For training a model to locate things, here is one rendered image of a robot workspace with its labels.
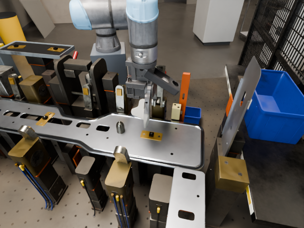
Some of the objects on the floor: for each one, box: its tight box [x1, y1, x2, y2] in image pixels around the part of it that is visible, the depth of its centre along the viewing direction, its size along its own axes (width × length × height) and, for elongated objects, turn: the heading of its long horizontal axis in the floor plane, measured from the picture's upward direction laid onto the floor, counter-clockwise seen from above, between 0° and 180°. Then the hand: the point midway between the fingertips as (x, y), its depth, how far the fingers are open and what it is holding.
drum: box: [0, 12, 27, 45], centre depth 367 cm, size 44×44×70 cm
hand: (152, 114), depth 65 cm, fingers open, 14 cm apart
